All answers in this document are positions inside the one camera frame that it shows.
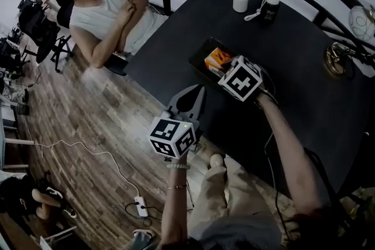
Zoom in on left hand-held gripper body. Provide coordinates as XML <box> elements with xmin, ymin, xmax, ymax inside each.
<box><xmin>149</xmin><ymin>110</ymin><xmax>203</xmax><ymax>159</ymax></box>

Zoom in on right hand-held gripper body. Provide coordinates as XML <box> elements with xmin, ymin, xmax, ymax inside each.
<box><xmin>217</xmin><ymin>54</ymin><xmax>264</xmax><ymax>102</ymax></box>

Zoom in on orange tissue pack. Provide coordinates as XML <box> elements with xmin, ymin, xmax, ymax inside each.
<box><xmin>204</xmin><ymin>47</ymin><xmax>235</xmax><ymax>78</ymax></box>

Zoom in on black box with orange packet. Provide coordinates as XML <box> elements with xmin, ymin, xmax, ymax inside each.
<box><xmin>188</xmin><ymin>37</ymin><xmax>235</xmax><ymax>90</ymax></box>

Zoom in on person's right forearm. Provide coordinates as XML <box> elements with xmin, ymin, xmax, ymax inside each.
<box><xmin>256</xmin><ymin>93</ymin><xmax>323</xmax><ymax>214</ymax></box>

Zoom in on person's left forearm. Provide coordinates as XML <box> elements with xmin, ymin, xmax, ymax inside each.
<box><xmin>160</xmin><ymin>153</ymin><xmax>191</xmax><ymax>246</ymax></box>

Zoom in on person's right beige shoe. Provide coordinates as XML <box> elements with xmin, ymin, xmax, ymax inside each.
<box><xmin>209</xmin><ymin>153</ymin><xmax>225</xmax><ymax>168</ymax></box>

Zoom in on person's beige shoe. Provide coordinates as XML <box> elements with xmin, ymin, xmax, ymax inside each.
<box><xmin>209</xmin><ymin>153</ymin><xmax>225</xmax><ymax>168</ymax></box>
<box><xmin>131</xmin><ymin>228</ymin><xmax>156</xmax><ymax>240</ymax></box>

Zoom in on black bottle with white cap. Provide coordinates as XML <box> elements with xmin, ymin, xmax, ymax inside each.
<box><xmin>260</xmin><ymin>0</ymin><xmax>281</xmax><ymax>26</ymax></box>

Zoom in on white power strip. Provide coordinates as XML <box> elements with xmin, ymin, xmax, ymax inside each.
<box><xmin>134</xmin><ymin>196</ymin><xmax>149</xmax><ymax>217</ymax></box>

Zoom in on person's beige trousers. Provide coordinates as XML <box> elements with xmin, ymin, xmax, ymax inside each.
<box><xmin>187</xmin><ymin>155</ymin><xmax>275</xmax><ymax>244</ymax></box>

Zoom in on person's left beige shoe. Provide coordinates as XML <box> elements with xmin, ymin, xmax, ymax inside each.
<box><xmin>131</xmin><ymin>228</ymin><xmax>156</xmax><ymax>240</ymax></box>

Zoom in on person's grey top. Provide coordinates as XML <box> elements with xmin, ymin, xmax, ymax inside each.
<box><xmin>187</xmin><ymin>213</ymin><xmax>282</xmax><ymax>250</ymax></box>

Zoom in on gold lamp with globe shade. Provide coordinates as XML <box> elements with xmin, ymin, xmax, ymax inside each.
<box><xmin>323</xmin><ymin>5</ymin><xmax>375</xmax><ymax>78</ymax></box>

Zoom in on black fabric chair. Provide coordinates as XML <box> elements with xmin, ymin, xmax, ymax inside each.
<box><xmin>336</xmin><ymin>131</ymin><xmax>375</xmax><ymax>200</ymax></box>

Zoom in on black mesh waste basket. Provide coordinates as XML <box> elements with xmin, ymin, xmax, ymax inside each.
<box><xmin>14</xmin><ymin>104</ymin><xmax>30</xmax><ymax>117</ymax></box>

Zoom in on white bottle strap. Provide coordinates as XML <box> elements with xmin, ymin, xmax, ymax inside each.
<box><xmin>244</xmin><ymin>0</ymin><xmax>266</xmax><ymax>22</ymax></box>

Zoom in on black power cable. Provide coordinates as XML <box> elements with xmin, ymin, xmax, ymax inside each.
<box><xmin>125</xmin><ymin>202</ymin><xmax>165</xmax><ymax>228</ymax></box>

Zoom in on white power cable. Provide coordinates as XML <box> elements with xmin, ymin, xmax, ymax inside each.
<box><xmin>25</xmin><ymin>122</ymin><xmax>141</xmax><ymax>200</ymax></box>

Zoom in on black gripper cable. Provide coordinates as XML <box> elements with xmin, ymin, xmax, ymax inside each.
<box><xmin>263</xmin><ymin>90</ymin><xmax>294</xmax><ymax>241</ymax></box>

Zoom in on white desk frame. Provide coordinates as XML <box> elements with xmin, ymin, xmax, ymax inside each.
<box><xmin>0</xmin><ymin>96</ymin><xmax>35</xmax><ymax>170</ymax></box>

